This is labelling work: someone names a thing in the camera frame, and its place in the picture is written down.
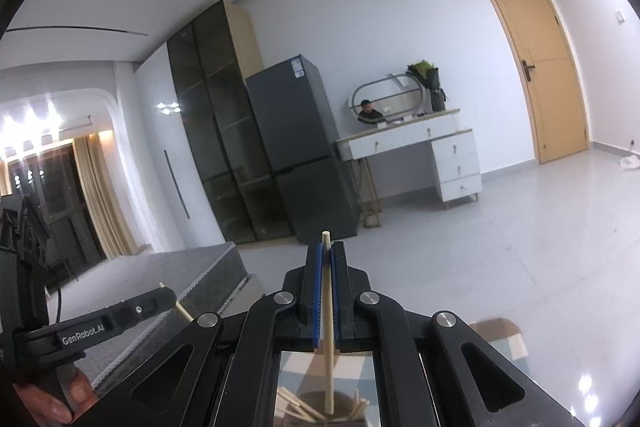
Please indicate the person's left hand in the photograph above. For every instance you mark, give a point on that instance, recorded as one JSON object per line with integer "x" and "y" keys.
{"x": 46, "y": 409}

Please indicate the chopsticks in holder left bunch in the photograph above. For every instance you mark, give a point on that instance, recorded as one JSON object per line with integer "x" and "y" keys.
{"x": 300, "y": 409}

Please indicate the wooden chopstick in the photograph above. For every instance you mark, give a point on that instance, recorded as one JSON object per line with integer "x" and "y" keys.
{"x": 327, "y": 322}
{"x": 180, "y": 308}

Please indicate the dark grey refrigerator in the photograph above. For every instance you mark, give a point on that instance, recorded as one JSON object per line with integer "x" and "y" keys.
{"x": 299, "y": 133}

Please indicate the black glass display cabinet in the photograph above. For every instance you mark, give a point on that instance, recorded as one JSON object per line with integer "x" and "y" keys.
{"x": 210, "y": 59}

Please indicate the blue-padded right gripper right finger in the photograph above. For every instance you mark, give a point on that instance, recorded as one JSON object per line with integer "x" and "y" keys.
{"x": 360, "y": 313}

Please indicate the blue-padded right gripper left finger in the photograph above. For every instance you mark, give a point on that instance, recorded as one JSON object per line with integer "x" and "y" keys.
{"x": 291, "y": 317}

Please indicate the oval mirror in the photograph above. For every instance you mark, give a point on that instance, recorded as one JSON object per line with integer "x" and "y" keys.
{"x": 395, "y": 97}

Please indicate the wooden door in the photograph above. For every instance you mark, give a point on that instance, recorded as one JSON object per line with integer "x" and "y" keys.
{"x": 549, "y": 77}

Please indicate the chopsticks in holder upright pair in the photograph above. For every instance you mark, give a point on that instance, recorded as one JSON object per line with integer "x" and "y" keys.
{"x": 359, "y": 407}

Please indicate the white dressing table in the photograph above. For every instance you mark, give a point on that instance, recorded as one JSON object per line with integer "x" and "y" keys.
{"x": 433, "y": 151}

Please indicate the grey cylindrical utensil holder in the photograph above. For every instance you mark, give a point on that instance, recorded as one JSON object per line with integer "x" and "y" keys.
{"x": 342, "y": 404}

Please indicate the black bag with green plant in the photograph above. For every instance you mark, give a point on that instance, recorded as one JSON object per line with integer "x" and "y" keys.
{"x": 428, "y": 75}

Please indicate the gold frame stool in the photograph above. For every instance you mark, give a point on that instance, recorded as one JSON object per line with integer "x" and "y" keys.
{"x": 366, "y": 192}

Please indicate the beige curtain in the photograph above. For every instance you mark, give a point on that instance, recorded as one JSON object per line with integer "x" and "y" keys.
{"x": 111, "y": 227}

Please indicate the checkered blue brown rug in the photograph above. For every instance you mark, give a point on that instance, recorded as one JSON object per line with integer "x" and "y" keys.
{"x": 302, "y": 372}

